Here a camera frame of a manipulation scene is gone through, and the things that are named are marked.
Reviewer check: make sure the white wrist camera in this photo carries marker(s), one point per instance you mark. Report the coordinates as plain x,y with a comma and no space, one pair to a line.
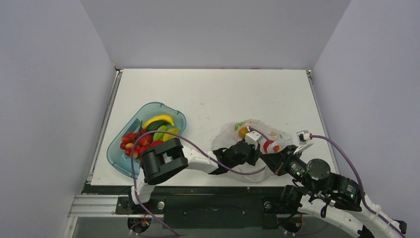
253,137
304,140

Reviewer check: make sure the dark green fake avocado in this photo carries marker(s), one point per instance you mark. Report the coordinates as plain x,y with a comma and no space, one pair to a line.
155,125

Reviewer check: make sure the yellow fake lemon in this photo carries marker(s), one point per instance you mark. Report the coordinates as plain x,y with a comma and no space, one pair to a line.
173,132

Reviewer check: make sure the teal plastic tray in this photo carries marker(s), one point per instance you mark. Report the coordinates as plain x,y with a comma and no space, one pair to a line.
116,156

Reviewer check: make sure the red fake chili pepper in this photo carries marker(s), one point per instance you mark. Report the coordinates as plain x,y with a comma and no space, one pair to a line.
266,145

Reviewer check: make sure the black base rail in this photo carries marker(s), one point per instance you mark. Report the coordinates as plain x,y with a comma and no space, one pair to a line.
206,207

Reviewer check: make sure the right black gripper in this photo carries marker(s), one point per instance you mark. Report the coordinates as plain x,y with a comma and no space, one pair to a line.
280,163

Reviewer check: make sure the red fake apple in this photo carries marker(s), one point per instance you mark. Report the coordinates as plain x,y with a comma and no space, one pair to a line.
156,143

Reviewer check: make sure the green orange fake mango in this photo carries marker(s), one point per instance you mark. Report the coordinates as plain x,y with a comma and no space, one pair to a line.
243,131

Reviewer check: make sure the yellow fake banana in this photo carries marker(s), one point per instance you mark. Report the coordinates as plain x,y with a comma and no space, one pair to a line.
166,118

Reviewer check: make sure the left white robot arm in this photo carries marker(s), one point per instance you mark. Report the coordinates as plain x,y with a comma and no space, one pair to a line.
162,162

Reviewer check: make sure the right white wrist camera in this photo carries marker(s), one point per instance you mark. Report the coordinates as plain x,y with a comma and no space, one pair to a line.
304,140

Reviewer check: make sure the clear plastic bag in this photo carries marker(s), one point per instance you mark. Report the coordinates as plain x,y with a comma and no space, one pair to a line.
228,136

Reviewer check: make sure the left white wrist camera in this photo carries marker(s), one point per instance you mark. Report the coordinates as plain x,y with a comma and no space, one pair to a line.
253,137

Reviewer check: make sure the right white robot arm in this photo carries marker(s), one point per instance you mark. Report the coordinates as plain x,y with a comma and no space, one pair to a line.
331,197

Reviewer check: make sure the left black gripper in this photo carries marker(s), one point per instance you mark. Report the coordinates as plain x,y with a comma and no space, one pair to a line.
254,154

